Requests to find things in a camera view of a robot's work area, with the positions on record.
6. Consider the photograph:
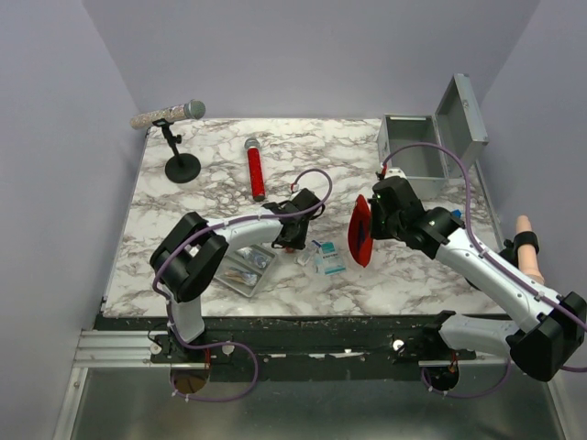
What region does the small sachet packet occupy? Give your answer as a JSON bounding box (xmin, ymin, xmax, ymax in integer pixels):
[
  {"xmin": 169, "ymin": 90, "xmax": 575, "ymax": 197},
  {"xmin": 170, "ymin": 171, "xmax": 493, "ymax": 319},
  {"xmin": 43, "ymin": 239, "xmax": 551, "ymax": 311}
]
[{"xmin": 295, "ymin": 241, "xmax": 320, "ymax": 266}]

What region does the teal white wipe packet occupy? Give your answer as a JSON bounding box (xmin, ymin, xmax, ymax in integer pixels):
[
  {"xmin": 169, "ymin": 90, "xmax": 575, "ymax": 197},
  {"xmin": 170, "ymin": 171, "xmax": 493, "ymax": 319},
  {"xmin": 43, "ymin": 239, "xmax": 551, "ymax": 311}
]
[{"xmin": 315, "ymin": 242, "xmax": 346, "ymax": 276}]

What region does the red first aid pouch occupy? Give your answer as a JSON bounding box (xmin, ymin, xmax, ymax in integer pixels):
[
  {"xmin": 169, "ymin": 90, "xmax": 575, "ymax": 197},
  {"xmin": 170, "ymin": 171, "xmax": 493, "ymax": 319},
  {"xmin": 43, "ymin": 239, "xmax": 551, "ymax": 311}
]
[{"xmin": 347, "ymin": 194, "xmax": 373, "ymax": 268}]

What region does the gauze bandage roll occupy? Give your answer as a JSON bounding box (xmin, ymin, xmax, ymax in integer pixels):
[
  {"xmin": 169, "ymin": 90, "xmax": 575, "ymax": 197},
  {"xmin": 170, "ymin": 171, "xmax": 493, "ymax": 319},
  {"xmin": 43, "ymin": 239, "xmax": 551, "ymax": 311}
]
[{"xmin": 236, "ymin": 247, "xmax": 263, "ymax": 263}]

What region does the grey plastic divided tray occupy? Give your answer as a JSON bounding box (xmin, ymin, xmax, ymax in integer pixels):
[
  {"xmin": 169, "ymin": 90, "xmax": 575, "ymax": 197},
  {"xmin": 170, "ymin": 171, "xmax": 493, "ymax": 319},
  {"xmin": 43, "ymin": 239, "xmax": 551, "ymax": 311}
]
[{"xmin": 214, "ymin": 245, "xmax": 277, "ymax": 298}]

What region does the cotton swabs bag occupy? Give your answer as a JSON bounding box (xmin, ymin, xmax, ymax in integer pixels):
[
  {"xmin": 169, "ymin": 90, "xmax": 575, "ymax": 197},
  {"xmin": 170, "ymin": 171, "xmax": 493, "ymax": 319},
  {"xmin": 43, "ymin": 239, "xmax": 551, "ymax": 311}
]
[{"xmin": 223, "ymin": 268, "xmax": 259, "ymax": 287}]

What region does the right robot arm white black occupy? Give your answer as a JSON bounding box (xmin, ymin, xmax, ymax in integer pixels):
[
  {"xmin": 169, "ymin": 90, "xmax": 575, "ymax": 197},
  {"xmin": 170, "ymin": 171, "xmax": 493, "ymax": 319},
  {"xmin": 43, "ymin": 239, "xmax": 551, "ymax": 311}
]
[{"xmin": 369, "ymin": 176, "xmax": 586, "ymax": 381}]

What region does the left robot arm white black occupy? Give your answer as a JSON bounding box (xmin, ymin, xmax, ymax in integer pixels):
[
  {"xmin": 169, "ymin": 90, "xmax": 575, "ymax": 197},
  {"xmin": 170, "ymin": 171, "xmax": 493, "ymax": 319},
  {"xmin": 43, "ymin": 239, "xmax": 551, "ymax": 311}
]
[{"xmin": 150, "ymin": 189, "xmax": 324, "ymax": 362}]

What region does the grey metal medicine case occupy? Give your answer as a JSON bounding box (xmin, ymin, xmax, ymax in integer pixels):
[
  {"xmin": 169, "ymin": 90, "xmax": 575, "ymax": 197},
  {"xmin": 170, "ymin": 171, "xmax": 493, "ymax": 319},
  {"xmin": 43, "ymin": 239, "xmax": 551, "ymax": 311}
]
[{"xmin": 377, "ymin": 73, "xmax": 489, "ymax": 201}]

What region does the tape roll in wrapper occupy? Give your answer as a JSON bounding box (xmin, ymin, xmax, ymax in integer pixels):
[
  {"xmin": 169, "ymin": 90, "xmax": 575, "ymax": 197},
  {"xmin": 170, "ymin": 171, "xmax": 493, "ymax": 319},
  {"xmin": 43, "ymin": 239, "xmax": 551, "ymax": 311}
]
[{"xmin": 253, "ymin": 255, "xmax": 271, "ymax": 270}]

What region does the red glitter microphone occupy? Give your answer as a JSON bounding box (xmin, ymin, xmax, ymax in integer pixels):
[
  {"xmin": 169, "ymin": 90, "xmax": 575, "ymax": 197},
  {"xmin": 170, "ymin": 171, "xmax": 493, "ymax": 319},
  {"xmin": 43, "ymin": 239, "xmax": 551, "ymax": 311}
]
[{"xmin": 244, "ymin": 137, "xmax": 266, "ymax": 202}]

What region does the black microphone stand left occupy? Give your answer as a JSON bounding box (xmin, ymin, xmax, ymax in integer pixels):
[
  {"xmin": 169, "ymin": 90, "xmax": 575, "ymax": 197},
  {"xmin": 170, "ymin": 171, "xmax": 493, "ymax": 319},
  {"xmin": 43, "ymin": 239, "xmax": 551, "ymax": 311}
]
[{"xmin": 152, "ymin": 118, "xmax": 201, "ymax": 183}]

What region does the beige microphone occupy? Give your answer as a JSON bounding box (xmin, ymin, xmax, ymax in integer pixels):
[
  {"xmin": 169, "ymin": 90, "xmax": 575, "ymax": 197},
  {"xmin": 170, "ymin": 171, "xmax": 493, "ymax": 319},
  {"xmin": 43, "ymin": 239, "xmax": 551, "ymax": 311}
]
[{"xmin": 515, "ymin": 215, "xmax": 545, "ymax": 285}]

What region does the silver glitter microphone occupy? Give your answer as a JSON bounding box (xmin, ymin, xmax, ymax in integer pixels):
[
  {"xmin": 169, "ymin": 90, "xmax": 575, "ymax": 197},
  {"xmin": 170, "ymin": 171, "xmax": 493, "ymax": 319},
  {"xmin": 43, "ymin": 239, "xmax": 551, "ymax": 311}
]
[{"xmin": 129, "ymin": 100, "xmax": 206, "ymax": 130}]

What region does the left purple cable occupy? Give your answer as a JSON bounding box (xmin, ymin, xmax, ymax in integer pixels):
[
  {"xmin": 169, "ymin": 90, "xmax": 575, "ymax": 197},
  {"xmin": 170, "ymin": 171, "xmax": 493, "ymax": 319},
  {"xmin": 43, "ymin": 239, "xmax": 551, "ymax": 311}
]
[{"xmin": 153, "ymin": 168, "xmax": 334, "ymax": 403}]

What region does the purple cable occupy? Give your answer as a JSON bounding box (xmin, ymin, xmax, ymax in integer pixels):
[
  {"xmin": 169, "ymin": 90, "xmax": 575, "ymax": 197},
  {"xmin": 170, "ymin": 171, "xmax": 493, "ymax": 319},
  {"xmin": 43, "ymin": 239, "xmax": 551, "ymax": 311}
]
[
  {"xmin": 153, "ymin": 168, "xmax": 334, "ymax": 403},
  {"xmin": 375, "ymin": 141, "xmax": 587, "ymax": 399}
]

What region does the black mounting rail base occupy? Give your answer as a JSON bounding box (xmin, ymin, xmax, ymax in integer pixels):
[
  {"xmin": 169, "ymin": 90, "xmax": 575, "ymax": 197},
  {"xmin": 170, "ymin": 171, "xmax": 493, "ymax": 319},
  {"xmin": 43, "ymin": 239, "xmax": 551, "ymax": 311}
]
[{"xmin": 94, "ymin": 315, "xmax": 475, "ymax": 383}]

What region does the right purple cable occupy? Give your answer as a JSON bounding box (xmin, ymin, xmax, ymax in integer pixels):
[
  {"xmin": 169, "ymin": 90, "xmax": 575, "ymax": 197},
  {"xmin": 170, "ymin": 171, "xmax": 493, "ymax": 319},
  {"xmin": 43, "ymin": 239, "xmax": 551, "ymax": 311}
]
[{"xmin": 375, "ymin": 141, "xmax": 587, "ymax": 399}]

